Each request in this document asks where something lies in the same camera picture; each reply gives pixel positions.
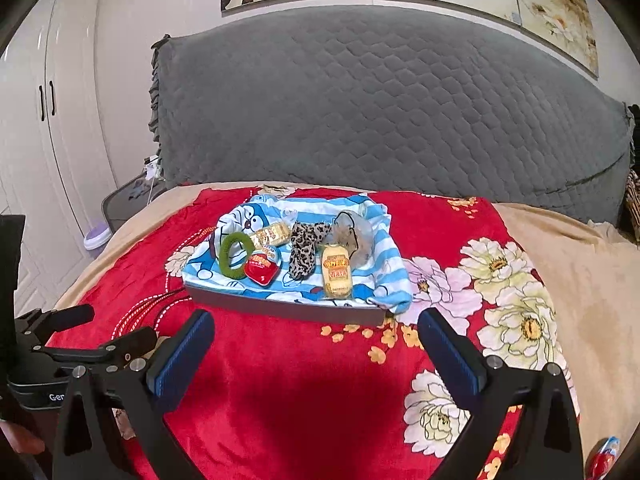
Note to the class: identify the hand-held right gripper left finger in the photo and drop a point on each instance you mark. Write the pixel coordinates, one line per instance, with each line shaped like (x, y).
(180, 360)

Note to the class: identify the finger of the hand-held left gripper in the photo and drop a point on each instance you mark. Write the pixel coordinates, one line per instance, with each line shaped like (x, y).
(120, 345)
(60, 317)

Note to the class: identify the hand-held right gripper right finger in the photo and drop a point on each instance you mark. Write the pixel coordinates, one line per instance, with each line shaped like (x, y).
(450, 360)

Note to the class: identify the grey shallow box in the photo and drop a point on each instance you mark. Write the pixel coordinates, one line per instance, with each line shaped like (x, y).
(280, 307)

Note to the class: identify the red white chocolate egg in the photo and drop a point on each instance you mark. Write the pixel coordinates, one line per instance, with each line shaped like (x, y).
(260, 265)

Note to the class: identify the yellow snack packet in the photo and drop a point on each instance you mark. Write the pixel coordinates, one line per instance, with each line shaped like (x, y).
(336, 270)
(270, 235)

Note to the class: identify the sheer beige scrunchie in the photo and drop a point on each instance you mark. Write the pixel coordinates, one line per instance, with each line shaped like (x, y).
(360, 240)

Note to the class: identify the leopard print scrunchie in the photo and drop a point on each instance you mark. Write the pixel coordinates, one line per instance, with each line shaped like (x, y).
(302, 255)

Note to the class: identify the person's left hand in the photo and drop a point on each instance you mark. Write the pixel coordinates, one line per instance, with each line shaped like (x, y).
(20, 440)

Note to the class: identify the purple white bin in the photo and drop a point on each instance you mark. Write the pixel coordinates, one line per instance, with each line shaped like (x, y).
(97, 237)

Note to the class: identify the grey bedside table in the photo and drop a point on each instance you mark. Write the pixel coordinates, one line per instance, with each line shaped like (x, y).
(120, 205)

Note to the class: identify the red floral blanket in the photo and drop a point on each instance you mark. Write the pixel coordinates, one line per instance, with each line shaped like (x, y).
(300, 410)

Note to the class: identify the blue striped cartoon cloth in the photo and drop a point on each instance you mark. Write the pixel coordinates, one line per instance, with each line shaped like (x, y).
(380, 240)

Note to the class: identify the white wardrobe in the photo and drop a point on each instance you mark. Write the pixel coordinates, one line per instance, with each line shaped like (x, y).
(30, 160)

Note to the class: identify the small red toy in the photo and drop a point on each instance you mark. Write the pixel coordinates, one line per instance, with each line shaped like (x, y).
(602, 460)

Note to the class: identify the pile of clothes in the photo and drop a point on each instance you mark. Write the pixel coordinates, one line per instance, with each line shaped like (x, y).
(631, 200)

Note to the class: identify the grey quilted headboard cover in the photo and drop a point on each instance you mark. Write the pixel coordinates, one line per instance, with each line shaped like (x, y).
(400, 110)

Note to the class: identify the flower painting panel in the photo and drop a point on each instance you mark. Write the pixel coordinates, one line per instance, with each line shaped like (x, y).
(560, 15)

